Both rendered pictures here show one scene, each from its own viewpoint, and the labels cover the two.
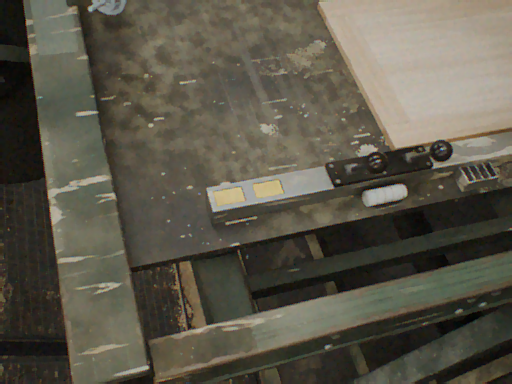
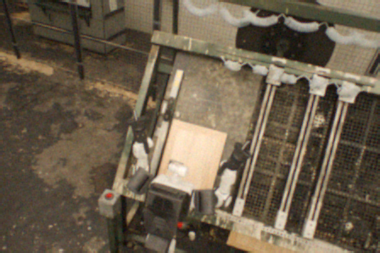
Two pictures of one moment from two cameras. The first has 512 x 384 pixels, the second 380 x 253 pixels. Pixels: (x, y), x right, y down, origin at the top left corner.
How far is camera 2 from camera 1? 1.89 m
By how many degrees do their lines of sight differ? 43
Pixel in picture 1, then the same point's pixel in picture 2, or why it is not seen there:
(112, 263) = (170, 43)
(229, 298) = (164, 68)
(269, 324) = (150, 66)
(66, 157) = (197, 44)
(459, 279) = (139, 105)
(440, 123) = (174, 134)
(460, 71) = (185, 154)
